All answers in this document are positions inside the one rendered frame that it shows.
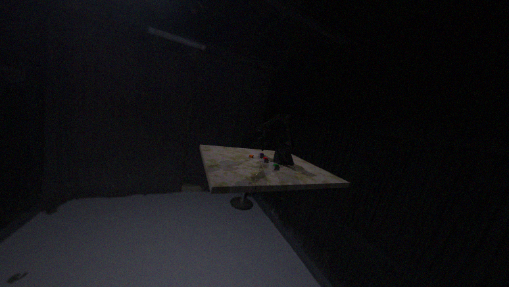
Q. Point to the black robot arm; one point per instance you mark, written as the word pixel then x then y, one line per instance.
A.
pixel 287 120

